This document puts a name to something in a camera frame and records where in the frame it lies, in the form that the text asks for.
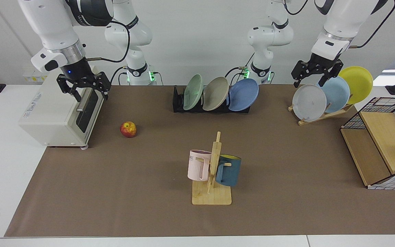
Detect grey plate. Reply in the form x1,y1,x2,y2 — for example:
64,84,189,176
292,84,327,122

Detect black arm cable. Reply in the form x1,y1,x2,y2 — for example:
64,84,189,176
86,21,131,64
348,0,395,49

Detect wire basket with wooden floor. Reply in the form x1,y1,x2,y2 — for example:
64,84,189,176
340,97,395,190

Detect white wall socket box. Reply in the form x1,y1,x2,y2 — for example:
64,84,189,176
22,67,49,83

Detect pale toaster oven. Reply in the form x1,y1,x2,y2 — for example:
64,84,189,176
19,67,108,150

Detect light blue plate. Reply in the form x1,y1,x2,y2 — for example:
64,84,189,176
316,75,350,114

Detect pale green plate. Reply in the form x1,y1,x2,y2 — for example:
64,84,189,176
183,74,204,111

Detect black base cable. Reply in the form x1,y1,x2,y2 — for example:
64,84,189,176
110,66,129,85
224,51,255,86

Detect brown table cloth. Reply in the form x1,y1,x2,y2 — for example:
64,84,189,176
4,84,395,238

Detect pink cup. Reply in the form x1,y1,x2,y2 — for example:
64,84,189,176
187,150,213,181

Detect yellow plate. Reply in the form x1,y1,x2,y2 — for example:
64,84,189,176
337,66,373,105

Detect red yellow apple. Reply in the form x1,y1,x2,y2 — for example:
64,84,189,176
120,121,137,138

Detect dark blue cup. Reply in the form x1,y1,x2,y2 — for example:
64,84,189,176
215,154,242,187

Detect beige plate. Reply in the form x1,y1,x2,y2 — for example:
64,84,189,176
202,77,230,111

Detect wooden plate rack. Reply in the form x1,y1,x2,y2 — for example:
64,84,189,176
288,103,355,126

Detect black dish rack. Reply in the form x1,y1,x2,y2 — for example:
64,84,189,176
173,86,251,114

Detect wooden cup stand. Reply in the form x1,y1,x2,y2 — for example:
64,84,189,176
192,131,232,205

